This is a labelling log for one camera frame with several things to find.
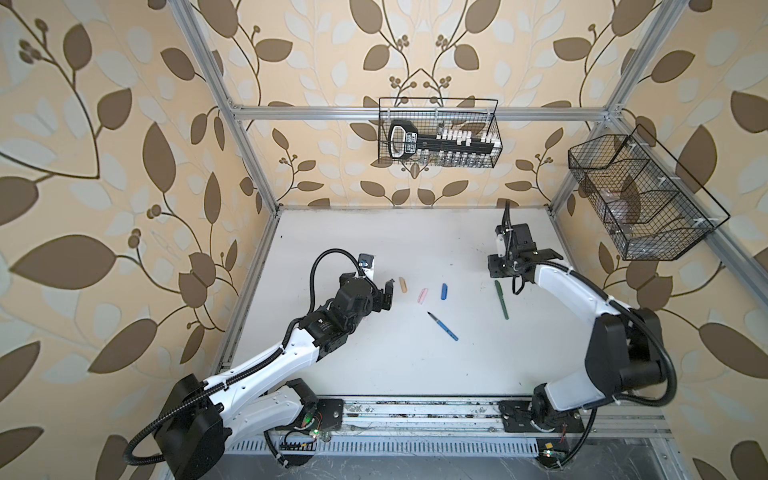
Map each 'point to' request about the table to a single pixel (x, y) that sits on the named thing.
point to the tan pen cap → (403, 285)
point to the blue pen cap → (444, 291)
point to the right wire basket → (652, 209)
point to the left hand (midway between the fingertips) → (378, 275)
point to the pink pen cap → (422, 295)
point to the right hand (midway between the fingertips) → (499, 267)
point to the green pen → (501, 297)
